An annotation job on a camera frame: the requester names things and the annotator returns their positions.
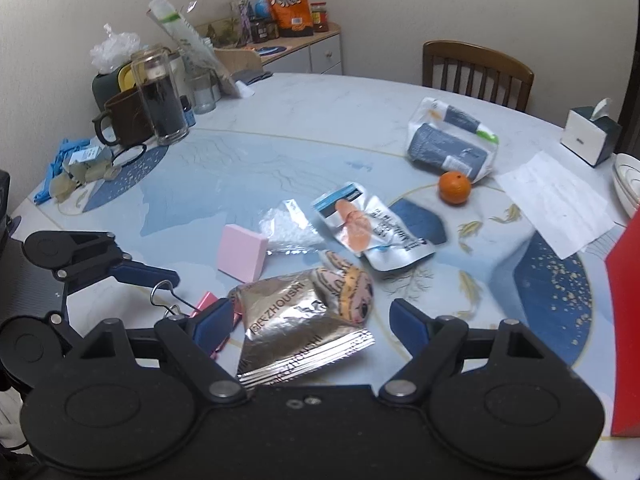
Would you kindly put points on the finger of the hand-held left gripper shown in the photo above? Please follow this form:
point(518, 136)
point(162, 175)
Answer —
point(67, 330)
point(145, 272)

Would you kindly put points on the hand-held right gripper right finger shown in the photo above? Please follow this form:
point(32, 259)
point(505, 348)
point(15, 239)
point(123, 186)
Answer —
point(406, 322)

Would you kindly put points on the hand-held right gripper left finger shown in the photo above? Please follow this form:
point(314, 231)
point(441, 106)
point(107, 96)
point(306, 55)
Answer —
point(215, 322)

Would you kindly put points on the pink binder clip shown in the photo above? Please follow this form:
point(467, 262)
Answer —
point(204, 303)

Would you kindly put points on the cartoon face snack packet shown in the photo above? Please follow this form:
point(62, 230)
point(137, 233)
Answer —
point(355, 290)

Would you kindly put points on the pink sticky note pad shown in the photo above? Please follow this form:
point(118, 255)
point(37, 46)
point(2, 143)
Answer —
point(240, 255)

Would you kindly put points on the golden foil snack bag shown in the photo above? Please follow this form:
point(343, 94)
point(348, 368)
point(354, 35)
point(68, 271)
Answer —
point(290, 325)

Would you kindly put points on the silver sausage snack packet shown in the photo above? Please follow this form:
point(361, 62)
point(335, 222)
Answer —
point(395, 240)

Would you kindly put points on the clear bag of white beads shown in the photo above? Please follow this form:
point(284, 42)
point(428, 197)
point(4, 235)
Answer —
point(287, 227)

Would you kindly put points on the red cardboard box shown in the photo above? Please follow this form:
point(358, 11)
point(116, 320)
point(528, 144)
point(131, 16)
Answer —
point(625, 320)

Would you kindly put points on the small pale carton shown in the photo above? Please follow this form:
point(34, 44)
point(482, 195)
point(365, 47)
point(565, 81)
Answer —
point(85, 158)

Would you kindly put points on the blue gloves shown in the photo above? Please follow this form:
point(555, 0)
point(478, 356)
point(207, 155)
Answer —
point(52, 170)

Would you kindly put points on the orange tangerine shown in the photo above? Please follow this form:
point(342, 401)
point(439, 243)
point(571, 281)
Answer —
point(455, 188)

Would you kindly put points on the brown mug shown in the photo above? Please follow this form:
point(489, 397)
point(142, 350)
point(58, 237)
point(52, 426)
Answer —
point(125, 115)

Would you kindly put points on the glass tumbler with dark liquid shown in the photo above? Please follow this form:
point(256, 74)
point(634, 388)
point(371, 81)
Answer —
point(160, 105)

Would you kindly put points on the clear pack of grey tissues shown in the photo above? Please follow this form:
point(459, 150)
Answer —
point(440, 147)

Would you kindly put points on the empty glass cup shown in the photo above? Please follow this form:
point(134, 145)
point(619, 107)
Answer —
point(202, 97)

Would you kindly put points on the white paper sheet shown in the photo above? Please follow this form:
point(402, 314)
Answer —
point(550, 205)

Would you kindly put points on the dark green container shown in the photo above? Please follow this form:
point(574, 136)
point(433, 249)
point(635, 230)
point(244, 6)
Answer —
point(102, 90)

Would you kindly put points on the grey cloth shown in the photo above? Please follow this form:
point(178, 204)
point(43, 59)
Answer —
point(255, 76)

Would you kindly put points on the crumpled clear plastic bag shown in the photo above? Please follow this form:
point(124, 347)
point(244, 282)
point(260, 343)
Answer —
point(112, 47)

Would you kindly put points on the tall clear plastic bag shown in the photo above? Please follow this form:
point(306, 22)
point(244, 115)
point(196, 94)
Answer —
point(192, 42)

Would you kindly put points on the stack of white plates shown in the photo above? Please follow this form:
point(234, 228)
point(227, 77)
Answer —
point(625, 200)

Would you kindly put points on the clear glass container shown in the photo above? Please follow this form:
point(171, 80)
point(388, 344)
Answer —
point(225, 32)

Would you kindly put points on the green and white tissue box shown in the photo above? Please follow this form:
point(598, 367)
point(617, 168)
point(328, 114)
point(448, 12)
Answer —
point(585, 137)

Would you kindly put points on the dark jar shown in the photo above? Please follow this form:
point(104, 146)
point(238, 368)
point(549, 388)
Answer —
point(262, 32)

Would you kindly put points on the white gold-rimmed bowl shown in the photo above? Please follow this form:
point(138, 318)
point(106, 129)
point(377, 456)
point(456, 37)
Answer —
point(629, 167)

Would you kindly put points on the dark wooden slat-back chair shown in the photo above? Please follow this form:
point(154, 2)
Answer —
point(450, 50)

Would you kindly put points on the white low cabinet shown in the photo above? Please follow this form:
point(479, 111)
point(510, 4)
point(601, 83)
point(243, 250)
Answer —
point(320, 55)

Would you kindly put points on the orange snack bag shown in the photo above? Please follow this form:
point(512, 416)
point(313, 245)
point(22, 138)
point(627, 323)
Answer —
point(292, 10)

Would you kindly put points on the red-lidded jar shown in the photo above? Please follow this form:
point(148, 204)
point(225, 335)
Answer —
point(320, 20)

